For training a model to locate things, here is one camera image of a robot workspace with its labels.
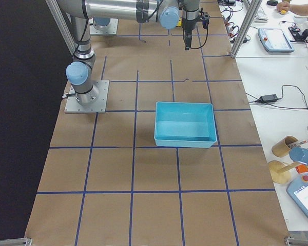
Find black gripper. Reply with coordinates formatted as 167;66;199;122
182;11;197;50

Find yellow beetle toy car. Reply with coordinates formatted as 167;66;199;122
177;19;182;27

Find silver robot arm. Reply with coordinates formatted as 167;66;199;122
46;1;163;106
86;1;210;50

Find person's forearm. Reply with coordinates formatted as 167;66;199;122
276;1;308;16

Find blue teach pendant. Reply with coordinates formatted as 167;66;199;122
258;28;294;53
286;173;308;218

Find light blue plastic bin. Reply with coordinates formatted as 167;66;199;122
154;101;217;148

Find black power adapter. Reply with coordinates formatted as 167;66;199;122
259;94;279;103

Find cardboard tube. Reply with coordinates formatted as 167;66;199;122
271;136;298;157

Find wooden tape dispenser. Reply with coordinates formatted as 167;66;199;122
268;160;301;185

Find blue round caps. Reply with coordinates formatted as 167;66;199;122
289;147;308;165

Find brown paper table cover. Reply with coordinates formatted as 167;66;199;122
25;1;287;245

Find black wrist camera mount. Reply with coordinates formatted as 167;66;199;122
198;8;210;30

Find aluminium frame post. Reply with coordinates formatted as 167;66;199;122
230;0;261;58

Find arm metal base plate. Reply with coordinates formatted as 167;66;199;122
64;80;110;113
90;17;118;36

